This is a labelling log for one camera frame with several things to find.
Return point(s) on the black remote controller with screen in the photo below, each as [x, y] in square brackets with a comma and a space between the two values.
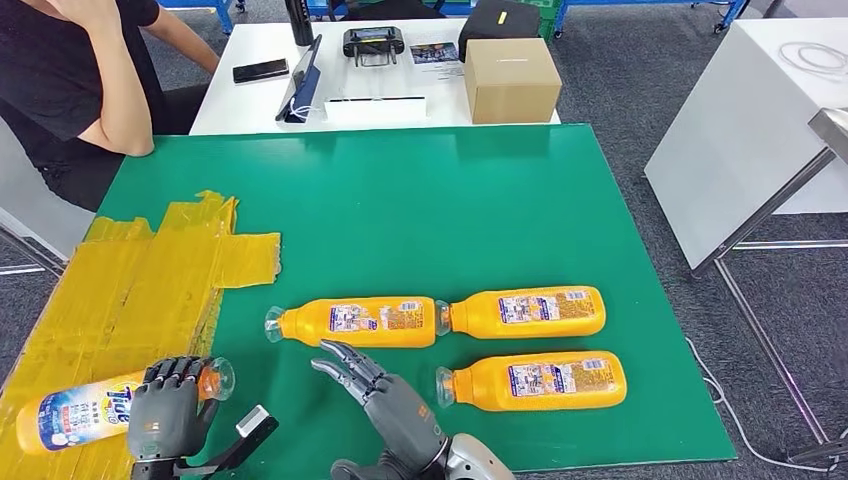
[373, 42]

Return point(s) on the brown cardboard box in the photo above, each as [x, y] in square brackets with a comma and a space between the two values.
[510, 83]

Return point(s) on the blue rack frame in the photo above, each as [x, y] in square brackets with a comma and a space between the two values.
[662, 2]
[218, 5]

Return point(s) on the white panel desk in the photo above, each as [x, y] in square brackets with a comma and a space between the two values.
[20, 192]

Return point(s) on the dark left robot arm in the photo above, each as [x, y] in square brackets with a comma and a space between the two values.
[152, 472]

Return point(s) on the black drink bottle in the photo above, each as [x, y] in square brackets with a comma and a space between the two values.
[299, 23]

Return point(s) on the metal table frame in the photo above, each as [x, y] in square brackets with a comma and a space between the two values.
[831, 126]

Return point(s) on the yellow taped cardboard sheet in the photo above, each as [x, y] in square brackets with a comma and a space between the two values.
[126, 298]

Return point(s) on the person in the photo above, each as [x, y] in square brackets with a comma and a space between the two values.
[40, 86]

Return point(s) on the tablet in blue case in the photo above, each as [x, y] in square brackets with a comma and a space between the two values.
[306, 83]

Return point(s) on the black smartphone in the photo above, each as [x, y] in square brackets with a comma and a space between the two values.
[261, 71]

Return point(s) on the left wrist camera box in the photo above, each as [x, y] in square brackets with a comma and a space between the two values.
[252, 424]

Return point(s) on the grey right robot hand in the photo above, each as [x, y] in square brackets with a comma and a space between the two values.
[404, 424]

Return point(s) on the black bag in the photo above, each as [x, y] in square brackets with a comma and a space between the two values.
[495, 26]

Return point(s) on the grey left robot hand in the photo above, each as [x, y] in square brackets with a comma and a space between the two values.
[162, 417]

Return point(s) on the person's right forearm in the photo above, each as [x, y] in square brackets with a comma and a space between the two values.
[116, 93]

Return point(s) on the green plastic crate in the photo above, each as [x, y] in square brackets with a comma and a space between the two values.
[550, 25]

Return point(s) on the flat white box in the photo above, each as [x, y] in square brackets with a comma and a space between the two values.
[375, 110]

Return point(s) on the large white table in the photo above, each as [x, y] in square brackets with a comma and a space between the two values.
[729, 146]

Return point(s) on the printed pamphlet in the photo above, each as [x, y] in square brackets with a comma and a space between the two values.
[434, 53]

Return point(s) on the person's left forearm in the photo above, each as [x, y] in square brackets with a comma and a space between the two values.
[185, 36]

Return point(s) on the orange detergent bottle clear cap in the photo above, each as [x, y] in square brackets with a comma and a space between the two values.
[487, 385]
[73, 417]
[480, 316]
[311, 324]

